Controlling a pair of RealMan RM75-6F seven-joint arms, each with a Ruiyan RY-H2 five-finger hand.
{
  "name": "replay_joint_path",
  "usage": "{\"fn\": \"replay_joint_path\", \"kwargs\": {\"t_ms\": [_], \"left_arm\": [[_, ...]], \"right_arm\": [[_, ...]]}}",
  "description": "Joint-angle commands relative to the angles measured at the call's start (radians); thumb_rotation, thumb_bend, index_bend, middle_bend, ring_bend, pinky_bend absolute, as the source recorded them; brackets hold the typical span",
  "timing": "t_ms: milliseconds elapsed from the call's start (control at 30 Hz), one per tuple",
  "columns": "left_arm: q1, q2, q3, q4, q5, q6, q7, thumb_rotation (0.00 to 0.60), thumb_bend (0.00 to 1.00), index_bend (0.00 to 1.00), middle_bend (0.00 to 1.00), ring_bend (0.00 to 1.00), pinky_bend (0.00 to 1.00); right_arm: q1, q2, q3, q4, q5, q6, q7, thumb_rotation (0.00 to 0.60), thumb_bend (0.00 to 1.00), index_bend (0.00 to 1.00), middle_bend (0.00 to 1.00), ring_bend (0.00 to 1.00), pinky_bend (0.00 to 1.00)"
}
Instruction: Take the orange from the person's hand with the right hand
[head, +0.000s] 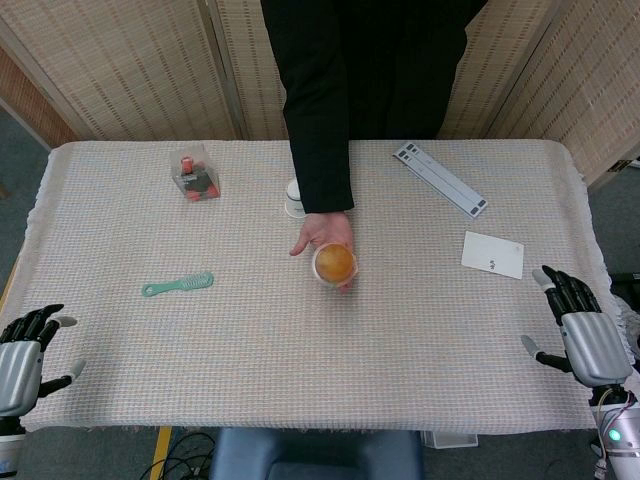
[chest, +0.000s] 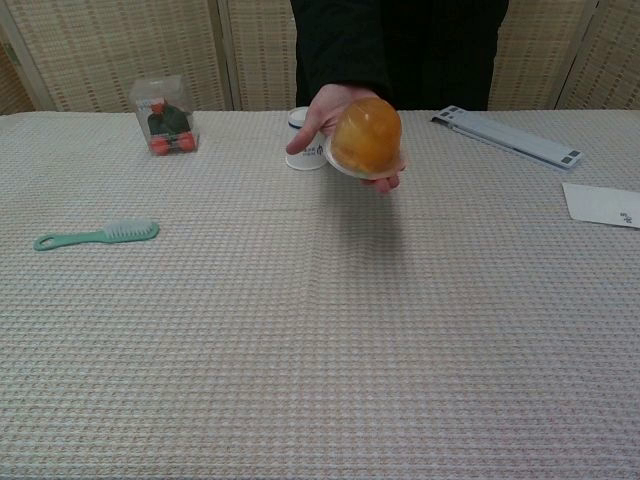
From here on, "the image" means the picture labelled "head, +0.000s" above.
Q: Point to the white round jar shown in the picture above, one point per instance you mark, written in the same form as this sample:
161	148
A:
294	197

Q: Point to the person's bare hand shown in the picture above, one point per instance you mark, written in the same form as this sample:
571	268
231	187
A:
325	231

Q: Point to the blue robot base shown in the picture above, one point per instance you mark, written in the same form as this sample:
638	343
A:
315	454

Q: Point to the woven checkered tablecloth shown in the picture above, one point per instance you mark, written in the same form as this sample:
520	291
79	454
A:
310	320

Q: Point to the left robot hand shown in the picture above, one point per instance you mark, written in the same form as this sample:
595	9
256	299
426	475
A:
17	360

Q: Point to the person in black clothing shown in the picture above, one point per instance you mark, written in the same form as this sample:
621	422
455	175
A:
350	95

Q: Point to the orange ball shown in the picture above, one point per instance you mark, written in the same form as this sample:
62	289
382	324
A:
335	264

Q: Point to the clear bag with red items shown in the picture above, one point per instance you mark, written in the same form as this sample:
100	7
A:
196	172

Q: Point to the white card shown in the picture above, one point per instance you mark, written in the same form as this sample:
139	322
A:
492	254

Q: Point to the grey folded laptop stand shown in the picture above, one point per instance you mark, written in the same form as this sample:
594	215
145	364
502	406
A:
440	178

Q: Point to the white plastic box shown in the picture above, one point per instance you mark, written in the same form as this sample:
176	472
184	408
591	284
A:
449	438

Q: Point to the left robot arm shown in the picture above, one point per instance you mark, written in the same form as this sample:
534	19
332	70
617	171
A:
9	445

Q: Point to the woven folding screen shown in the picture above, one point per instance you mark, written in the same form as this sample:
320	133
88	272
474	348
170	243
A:
150	65

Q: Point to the green plastic comb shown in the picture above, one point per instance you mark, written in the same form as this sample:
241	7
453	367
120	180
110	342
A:
179	284

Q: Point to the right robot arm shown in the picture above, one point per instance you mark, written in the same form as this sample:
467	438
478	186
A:
617	432

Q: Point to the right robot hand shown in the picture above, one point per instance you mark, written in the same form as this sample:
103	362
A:
590	345

